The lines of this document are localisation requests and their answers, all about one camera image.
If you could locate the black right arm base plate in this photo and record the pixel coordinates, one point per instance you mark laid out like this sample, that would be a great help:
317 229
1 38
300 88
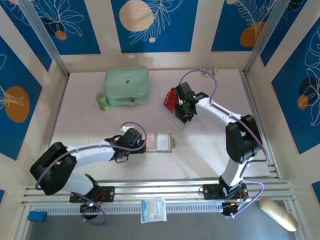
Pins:
211 192

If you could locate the aluminium rail frame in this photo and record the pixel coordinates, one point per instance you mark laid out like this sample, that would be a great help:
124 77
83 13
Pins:
160 187

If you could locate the blue cloth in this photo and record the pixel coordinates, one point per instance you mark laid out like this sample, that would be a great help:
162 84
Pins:
37 216

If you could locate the aluminium side rail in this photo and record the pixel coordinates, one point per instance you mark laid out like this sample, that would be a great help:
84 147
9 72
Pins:
53 120
252 100

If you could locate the black controller board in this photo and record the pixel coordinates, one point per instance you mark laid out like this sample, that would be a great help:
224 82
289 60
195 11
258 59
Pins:
232 208
90 207

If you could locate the aluminium corner post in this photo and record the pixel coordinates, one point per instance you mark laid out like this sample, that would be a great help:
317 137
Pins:
265 37
42 37

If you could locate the green roll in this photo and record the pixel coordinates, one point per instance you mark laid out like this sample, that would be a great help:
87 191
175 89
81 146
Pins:
101 101

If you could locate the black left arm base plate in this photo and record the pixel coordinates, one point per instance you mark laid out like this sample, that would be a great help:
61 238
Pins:
107 193

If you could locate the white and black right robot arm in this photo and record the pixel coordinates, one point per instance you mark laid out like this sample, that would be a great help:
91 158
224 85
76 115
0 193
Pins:
215 110

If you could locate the mint green zip pouch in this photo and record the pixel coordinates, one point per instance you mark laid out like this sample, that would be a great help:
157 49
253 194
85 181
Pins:
127 80

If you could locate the beige oblong loaf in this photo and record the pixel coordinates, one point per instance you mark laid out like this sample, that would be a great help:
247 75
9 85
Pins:
277 213

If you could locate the white wipes packet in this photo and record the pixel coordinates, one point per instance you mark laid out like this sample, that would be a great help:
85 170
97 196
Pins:
153 210

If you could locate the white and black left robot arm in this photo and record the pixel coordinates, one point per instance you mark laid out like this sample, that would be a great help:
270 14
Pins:
92 152

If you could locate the printed leaflet pack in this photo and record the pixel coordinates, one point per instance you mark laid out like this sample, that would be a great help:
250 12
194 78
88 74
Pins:
211 73

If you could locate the clear plastic card tray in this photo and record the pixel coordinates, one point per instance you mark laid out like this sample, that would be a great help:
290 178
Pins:
172 117

